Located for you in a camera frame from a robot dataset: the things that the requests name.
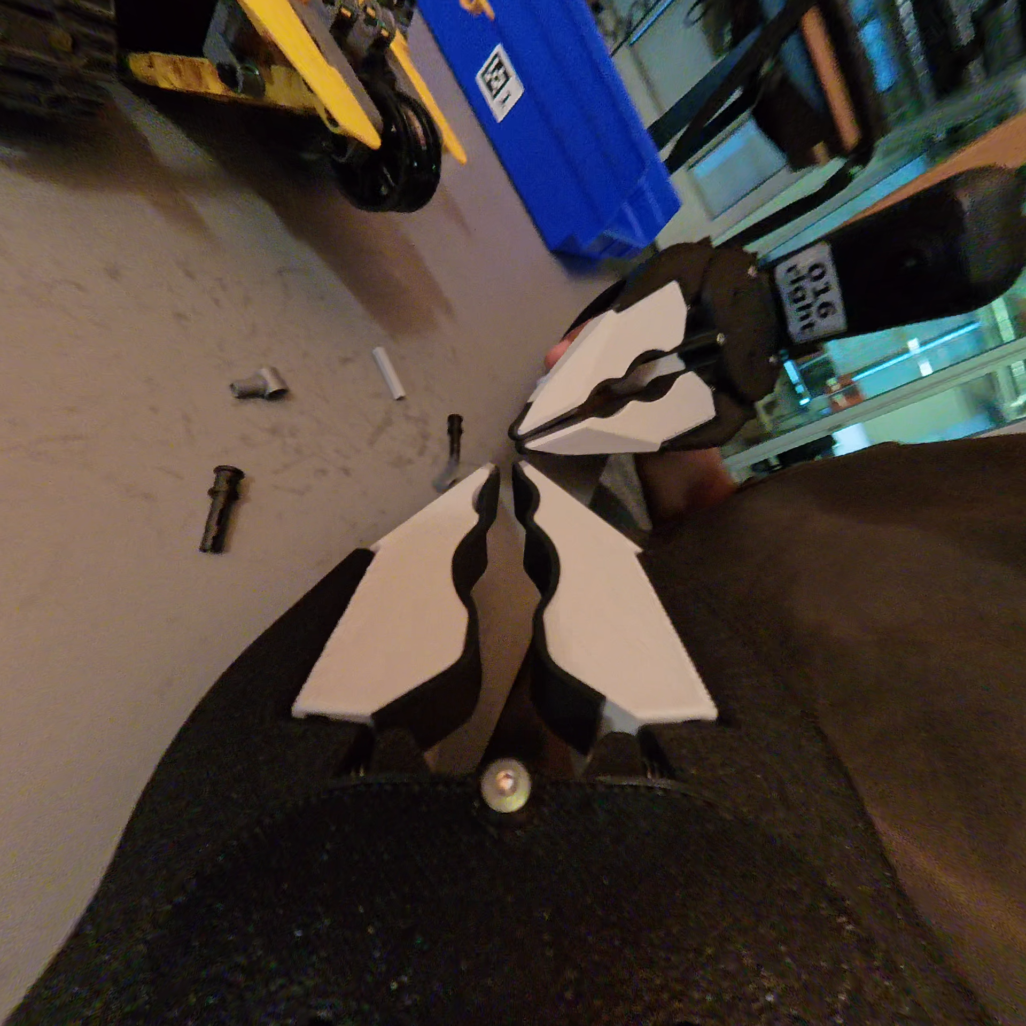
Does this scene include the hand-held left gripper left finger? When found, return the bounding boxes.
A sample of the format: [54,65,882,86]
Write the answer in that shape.
[291,462,503,747]

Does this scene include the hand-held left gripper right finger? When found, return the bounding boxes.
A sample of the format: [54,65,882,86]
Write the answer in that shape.
[510,461,718,750]

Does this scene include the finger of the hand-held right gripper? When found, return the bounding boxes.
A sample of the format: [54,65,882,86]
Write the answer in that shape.
[509,372,718,458]
[523,281,692,434]

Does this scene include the person's right hand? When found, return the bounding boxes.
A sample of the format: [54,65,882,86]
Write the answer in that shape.
[640,443,740,527]

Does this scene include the blue plastic storage bin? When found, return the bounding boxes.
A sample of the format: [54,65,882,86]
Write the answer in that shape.
[417,0,682,261]

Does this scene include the person's brown trouser leg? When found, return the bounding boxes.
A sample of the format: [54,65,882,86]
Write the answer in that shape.
[641,437,1026,1026]

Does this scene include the yellow black tracked toy vehicle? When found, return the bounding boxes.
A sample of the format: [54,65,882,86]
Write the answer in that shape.
[0,0,468,213]

